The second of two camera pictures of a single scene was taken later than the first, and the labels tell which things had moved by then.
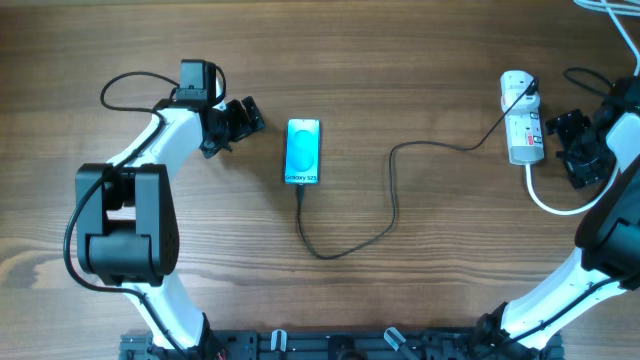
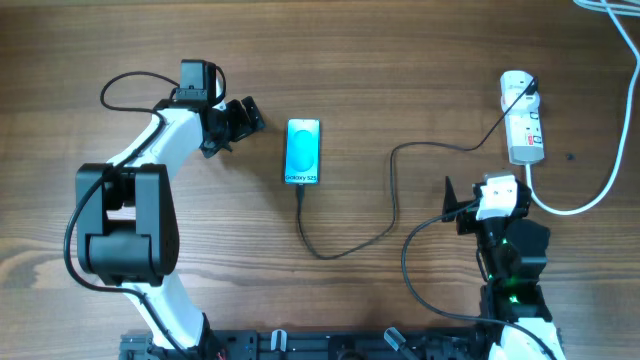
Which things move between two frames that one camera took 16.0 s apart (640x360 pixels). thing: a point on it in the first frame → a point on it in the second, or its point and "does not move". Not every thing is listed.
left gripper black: (241, 127) does not move
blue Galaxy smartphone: (302, 151) does not move
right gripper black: (583, 172) → (467, 218)
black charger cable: (480, 142) does not move
